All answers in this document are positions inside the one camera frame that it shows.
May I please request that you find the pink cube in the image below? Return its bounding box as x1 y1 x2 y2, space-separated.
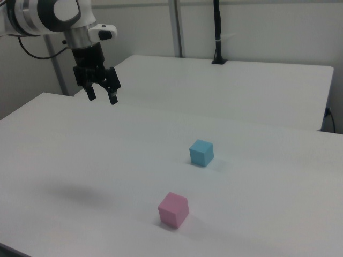
157 191 190 229

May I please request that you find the blue cube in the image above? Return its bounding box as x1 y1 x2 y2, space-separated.
189 139 215 168

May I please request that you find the grey slanted frame post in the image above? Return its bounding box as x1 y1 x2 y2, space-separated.
42 34 69 96

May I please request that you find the black cable behind table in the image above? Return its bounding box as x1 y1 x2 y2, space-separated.
325 107 337 133

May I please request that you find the grey wall frame post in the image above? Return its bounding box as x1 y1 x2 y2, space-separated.
169 0 186 58

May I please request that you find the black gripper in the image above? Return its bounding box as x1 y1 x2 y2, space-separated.
71 42 122 105

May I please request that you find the black pole with base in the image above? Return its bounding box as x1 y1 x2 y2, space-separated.
211 0 228 65

